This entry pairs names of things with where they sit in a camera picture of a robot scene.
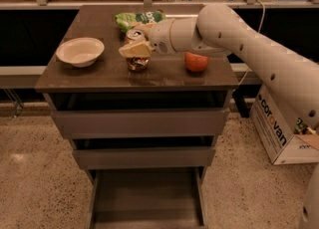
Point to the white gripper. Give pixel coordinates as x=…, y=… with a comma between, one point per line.
x=160, y=36

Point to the orange soda can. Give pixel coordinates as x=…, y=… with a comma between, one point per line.
x=136, y=64

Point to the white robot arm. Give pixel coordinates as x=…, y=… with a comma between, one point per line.
x=290, y=79

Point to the top grey drawer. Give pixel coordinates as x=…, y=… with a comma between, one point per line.
x=115, y=115

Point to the grey drawer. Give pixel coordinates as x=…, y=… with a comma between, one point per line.
x=156, y=198
x=144, y=152
x=115, y=115

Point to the grey drawer cabinet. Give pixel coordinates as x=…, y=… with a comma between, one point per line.
x=110, y=74

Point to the middle grey drawer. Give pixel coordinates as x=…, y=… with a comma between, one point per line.
x=144, y=152

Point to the bottom grey drawer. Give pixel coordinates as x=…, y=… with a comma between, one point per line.
x=156, y=198

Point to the green snack bag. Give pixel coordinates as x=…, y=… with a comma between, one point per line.
x=133, y=19

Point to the red apple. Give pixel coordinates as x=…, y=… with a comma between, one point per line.
x=195, y=63

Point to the white bowl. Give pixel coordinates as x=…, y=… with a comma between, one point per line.
x=80, y=52

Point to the corovan cardboard box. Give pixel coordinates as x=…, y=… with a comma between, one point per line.
x=272, y=130

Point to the green packet in box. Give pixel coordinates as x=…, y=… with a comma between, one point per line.
x=301, y=127

